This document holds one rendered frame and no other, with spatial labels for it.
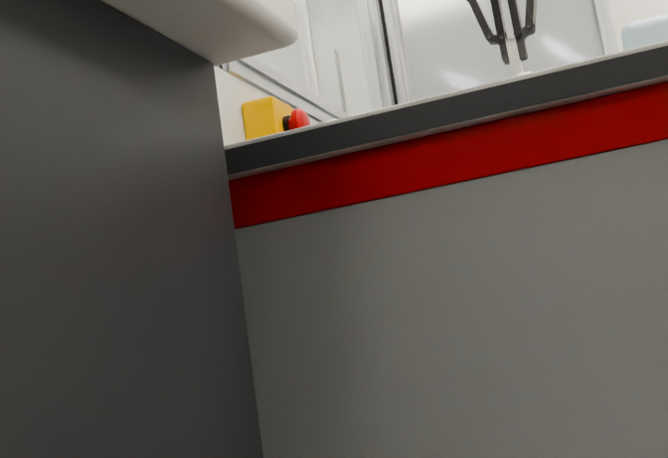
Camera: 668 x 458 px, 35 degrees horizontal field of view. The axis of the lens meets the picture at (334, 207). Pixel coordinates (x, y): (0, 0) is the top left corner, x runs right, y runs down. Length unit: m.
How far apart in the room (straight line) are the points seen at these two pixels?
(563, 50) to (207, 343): 2.72
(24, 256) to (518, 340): 0.43
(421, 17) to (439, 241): 2.71
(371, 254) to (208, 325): 0.20
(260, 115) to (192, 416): 0.68
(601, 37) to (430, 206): 2.49
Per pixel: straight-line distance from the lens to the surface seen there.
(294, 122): 1.34
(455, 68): 3.47
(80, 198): 0.64
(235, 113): 1.33
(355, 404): 0.90
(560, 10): 3.42
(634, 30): 0.94
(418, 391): 0.88
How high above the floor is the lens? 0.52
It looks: 10 degrees up
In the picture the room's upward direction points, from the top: 8 degrees counter-clockwise
